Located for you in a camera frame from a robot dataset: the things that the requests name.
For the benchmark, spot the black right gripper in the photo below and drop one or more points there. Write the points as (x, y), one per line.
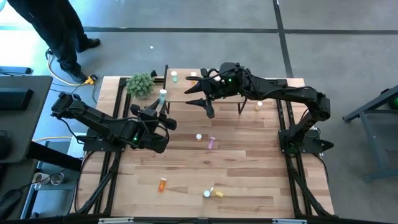
(231, 82)

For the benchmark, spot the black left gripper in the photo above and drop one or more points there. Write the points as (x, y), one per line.
(152, 130)

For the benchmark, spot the orange pill bottle white cap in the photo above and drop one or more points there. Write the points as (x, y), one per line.
(198, 136)
(162, 185)
(193, 74)

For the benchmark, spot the yellow pill bottle white cap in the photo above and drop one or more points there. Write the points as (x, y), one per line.
(218, 194)
(259, 105)

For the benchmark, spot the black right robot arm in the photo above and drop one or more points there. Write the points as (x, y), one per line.
(280, 91)

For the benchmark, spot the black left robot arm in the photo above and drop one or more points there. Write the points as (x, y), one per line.
(93, 119)

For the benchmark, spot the wooden shelf with black legs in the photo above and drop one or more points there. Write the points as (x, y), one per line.
(183, 91)

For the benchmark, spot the green plant in white pot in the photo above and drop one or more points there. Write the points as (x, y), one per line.
(140, 85)

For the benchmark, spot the yellow power plug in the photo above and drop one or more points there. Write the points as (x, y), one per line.
(90, 80)

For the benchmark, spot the clear glass cup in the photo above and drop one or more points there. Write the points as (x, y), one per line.
(57, 179)

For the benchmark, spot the person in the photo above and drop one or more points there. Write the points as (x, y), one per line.
(56, 25)

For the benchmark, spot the black desk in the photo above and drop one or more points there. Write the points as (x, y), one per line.
(28, 130)

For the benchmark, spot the white cup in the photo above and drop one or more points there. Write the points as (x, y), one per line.
(39, 179)

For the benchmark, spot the grey side cart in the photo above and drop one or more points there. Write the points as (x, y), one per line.
(53, 199)

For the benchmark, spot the black rectangular case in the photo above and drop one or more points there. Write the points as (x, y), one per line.
(15, 99)

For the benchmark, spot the black flat device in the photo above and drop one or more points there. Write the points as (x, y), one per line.
(15, 70)

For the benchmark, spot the blue-grey metal cart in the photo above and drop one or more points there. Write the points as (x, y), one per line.
(369, 143)

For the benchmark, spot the green round object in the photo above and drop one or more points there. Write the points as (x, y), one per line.
(395, 103)

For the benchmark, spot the black aluminium table frame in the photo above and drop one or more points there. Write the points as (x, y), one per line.
(123, 82)

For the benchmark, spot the silver bracket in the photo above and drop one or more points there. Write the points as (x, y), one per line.
(289, 221)
(116, 221)

